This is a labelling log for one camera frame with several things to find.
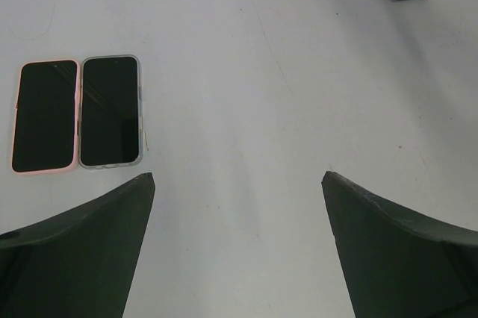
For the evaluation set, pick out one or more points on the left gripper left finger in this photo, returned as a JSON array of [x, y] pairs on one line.
[[79, 263]]

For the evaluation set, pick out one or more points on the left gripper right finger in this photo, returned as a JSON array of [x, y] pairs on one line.
[[398, 262]]

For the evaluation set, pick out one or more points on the pink case phone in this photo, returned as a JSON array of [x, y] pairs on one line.
[[45, 132]]

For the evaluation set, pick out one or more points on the black phone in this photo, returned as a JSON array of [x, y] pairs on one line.
[[111, 117]]

